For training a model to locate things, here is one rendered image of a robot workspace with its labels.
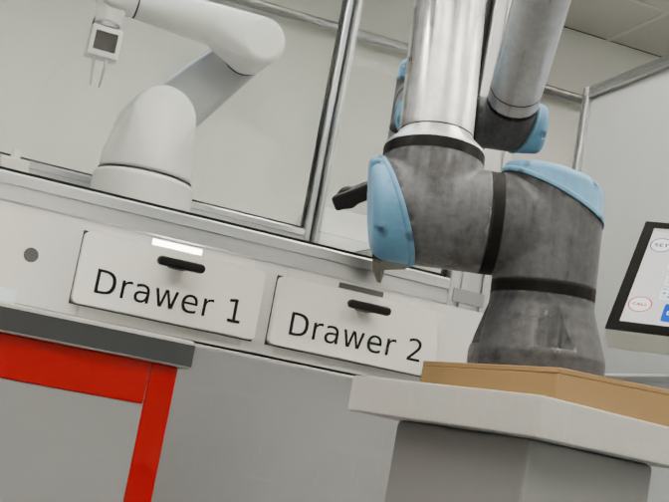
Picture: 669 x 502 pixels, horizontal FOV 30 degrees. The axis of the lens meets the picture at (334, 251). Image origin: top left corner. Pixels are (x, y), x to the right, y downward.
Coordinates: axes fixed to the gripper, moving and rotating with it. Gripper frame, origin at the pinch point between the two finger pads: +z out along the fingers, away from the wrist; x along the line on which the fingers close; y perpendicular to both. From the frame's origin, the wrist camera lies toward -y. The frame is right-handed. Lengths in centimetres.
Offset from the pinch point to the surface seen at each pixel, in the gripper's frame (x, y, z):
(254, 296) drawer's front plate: -12.0, -16.5, 3.6
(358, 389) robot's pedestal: -64, 11, -11
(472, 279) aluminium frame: 12.8, 14.4, 2.2
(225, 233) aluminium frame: -9.5, -23.2, -4.6
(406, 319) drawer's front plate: 1.5, 6.0, 7.3
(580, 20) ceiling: 405, 7, 14
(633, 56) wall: 429, 34, 30
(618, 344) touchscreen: 18.6, 40.7, 10.1
